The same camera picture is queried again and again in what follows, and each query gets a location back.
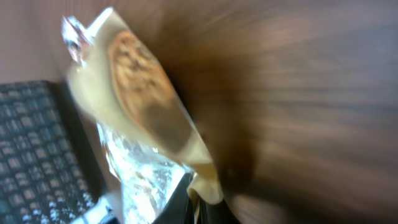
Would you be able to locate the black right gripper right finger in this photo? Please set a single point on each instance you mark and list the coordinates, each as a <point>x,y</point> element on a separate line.
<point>216,214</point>

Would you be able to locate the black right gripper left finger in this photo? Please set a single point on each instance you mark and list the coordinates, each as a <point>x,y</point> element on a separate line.
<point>179,209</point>

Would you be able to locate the beige vacuum food pouch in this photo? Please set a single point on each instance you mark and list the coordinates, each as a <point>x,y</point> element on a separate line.
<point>149,140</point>

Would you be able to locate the grey plastic shopping basket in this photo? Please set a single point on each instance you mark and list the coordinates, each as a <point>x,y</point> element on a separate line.
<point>48,171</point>

